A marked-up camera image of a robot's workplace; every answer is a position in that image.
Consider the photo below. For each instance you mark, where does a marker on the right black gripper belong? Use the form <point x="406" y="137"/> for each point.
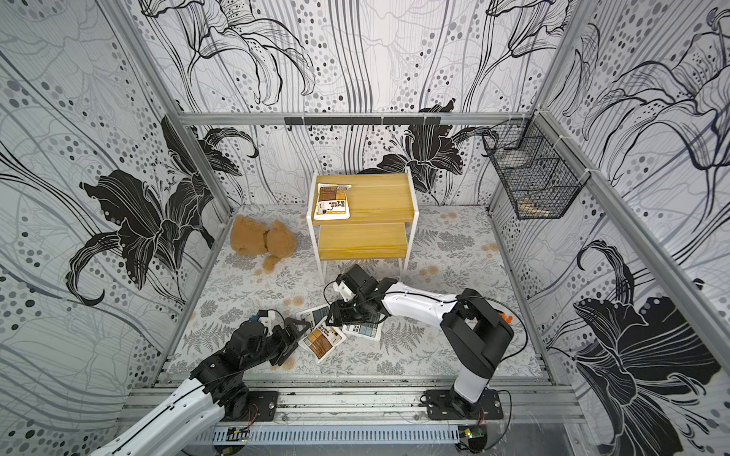
<point x="345" y="311"/>

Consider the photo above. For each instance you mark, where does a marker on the wooden two-tier shelf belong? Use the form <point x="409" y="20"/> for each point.
<point x="383" y="218"/>

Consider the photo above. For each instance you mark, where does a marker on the black wire basket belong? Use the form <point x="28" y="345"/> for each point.
<point x="538" y="182"/>

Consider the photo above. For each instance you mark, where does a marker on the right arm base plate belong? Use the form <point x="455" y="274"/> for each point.
<point x="446" y="404"/>

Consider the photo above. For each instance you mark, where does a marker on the blue coffee bag middle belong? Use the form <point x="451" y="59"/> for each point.
<point x="370" y="329"/>

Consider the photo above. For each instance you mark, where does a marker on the brown coffee bag front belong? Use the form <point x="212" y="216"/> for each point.
<point x="322" y="341"/>

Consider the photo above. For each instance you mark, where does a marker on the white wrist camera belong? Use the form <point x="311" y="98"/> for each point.
<point x="343" y="290"/>
<point x="270" y="318"/>

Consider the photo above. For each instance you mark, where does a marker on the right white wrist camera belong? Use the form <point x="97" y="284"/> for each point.
<point x="343" y="290"/>

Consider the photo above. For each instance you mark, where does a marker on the brown coffee bag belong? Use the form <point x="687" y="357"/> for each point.
<point x="332" y="202"/>
<point x="322" y="341"/>

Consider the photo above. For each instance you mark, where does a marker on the blue coffee bag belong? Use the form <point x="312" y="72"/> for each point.
<point x="370" y="329"/>
<point x="314" y="315"/>

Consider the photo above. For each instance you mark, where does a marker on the brown teddy bear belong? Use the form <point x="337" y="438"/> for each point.
<point x="250" y="238"/>

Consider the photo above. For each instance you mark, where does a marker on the blue coffee bag left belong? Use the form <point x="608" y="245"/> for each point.
<point x="314" y="315"/>

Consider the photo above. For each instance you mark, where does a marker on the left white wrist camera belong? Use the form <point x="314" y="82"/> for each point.
<point x="270" y="318"/>

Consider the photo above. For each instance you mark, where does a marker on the black bar on rail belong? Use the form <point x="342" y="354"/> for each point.
<point x="310" y="121"/>

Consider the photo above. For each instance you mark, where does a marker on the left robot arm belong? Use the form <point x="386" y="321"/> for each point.
<point x="214" y="392"/>

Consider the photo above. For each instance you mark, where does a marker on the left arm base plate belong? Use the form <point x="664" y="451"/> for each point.
<point x="250" y="406"/>

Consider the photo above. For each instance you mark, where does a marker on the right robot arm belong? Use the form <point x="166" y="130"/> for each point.
<point x="478" y="334"/>

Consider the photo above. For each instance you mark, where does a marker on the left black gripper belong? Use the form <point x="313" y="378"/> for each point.
<point x="288" y="347"/>

